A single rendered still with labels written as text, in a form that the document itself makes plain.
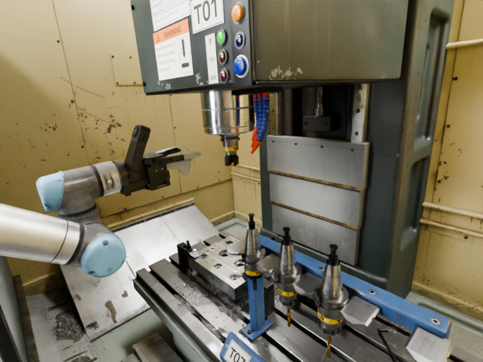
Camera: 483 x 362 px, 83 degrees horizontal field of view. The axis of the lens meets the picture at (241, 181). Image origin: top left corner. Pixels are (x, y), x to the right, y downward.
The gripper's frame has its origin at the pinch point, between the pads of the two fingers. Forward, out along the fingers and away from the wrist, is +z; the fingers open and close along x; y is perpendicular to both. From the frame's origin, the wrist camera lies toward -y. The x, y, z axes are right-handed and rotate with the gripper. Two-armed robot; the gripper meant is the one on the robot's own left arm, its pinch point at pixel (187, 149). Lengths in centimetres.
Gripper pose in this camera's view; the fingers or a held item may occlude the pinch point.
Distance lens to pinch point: 79.0
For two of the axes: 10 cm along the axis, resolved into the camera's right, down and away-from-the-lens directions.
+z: 7.4, -2.7, 6.2
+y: 0.9, 9.4, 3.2
